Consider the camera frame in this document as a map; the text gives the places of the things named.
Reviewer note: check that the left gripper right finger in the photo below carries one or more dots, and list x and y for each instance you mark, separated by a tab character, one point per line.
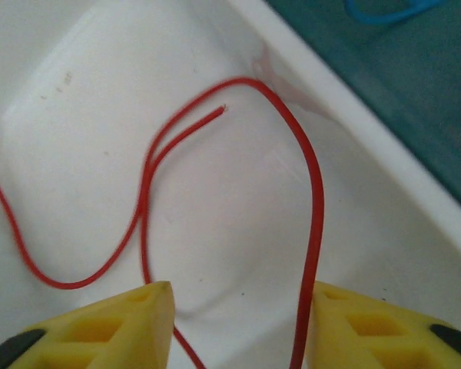
388	338

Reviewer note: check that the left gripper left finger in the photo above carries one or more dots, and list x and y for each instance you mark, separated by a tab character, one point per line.
80	338

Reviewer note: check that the white plastic bin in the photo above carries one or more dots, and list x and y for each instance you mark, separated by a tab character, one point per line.
80	153

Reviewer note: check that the teal plastic bin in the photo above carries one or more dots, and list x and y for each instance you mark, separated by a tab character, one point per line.
407	96

